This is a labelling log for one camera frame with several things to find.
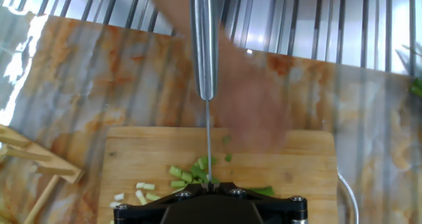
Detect wooden peg rack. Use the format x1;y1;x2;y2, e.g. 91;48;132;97
0;124;86;224

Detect person's bare hand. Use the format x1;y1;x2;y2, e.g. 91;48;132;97
212;36;294;154

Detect bamboo cutting board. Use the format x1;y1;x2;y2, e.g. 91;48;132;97
98;126;340;224

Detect uncut green garlic stalks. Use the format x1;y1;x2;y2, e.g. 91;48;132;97
249;186;275;197

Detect bunch of green garlic stalks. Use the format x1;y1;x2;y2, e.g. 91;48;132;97
408;77;422;98

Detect steel cleaver knife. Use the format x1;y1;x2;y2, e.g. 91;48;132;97
189;0;221;185

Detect clear glass dish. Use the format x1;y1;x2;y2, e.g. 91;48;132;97
335;168;360;224

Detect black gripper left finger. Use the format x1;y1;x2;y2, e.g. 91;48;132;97
113;183;210;224

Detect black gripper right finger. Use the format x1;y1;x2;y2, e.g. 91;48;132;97
212;182;310;224

